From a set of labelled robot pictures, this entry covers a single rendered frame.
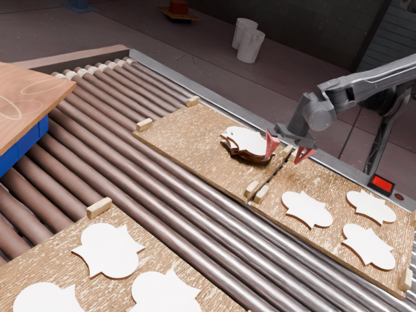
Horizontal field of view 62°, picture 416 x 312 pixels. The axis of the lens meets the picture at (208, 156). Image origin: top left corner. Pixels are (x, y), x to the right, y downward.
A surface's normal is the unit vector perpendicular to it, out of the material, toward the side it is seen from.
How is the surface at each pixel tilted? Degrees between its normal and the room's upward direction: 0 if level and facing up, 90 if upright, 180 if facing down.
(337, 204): 0
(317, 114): 83
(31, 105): 0
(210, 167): 0
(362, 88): 85
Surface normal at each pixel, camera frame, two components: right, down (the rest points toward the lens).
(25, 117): 0.22, -0.79
